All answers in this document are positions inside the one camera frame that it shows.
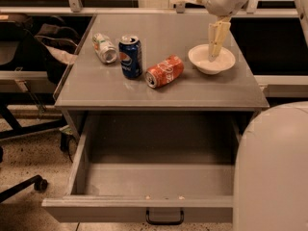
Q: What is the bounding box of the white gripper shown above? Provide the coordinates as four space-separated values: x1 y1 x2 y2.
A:
170 0 248 62

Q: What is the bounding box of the red coke can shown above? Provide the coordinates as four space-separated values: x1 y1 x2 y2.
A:
144 55 184 89

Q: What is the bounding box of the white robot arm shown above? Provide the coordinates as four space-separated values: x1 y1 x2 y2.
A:
170 0 308 231

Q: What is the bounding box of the blue pepsi can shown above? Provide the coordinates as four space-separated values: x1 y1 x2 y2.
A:
118 35 142 79

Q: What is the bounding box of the silver green soda can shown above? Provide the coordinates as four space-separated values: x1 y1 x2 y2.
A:
92 33 117 64

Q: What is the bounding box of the open grey top drawer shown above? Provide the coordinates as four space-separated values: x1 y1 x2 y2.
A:
42 112 239 222

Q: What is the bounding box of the white bowl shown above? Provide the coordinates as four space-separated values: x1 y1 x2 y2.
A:
188 44 236 75

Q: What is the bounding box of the metal window railing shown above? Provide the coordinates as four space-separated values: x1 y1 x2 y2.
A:
0 0 308 19

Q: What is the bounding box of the grey cabinet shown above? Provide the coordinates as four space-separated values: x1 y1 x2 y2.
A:
56 13 269 137

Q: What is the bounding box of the dark bag with cloth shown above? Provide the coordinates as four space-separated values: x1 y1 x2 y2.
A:
35 23 81 84

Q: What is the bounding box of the black office chair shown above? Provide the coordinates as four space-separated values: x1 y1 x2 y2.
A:
0 13 65 204

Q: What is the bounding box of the black drawer handle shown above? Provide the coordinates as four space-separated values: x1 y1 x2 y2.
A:
145 209 185 226

